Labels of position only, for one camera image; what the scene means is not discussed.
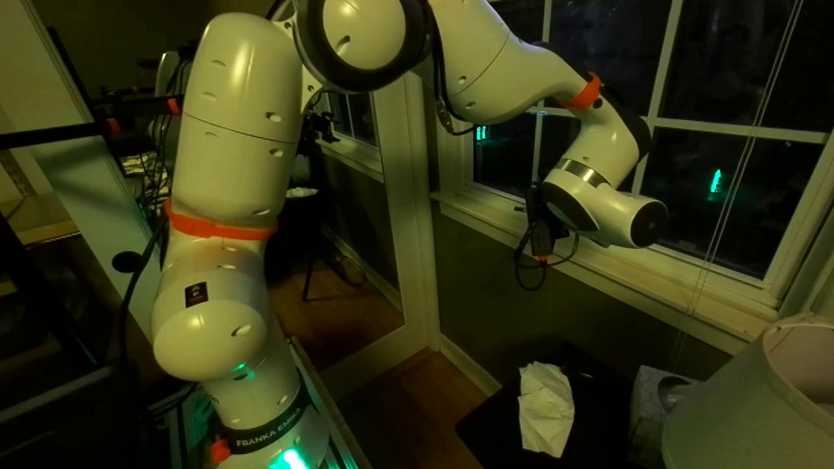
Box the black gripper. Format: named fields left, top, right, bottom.
left=524, top=179, right=563, bottom=261

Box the white window sash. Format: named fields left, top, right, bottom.
left=466, top=0, right=834, bottom=288

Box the small white side window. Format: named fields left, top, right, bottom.
left=316, top=86, right=387, bottom=185

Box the white crumpled tissue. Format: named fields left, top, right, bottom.
left=516, top=360, right=579, bottom=459

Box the pale patterned basket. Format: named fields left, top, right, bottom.
left=628, top=362, right=698, bottom=453

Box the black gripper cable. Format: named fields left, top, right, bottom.
left=511, top=227, right=582, bottom=293

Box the white window frame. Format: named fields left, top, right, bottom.
left=428, top=0, right=834, bottom=360

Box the thin blind cord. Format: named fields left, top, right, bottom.
left=698, top=0, right=806, bottom=266

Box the black camera rig bar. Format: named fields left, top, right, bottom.
left=0, top=87, right=185, bottom=156

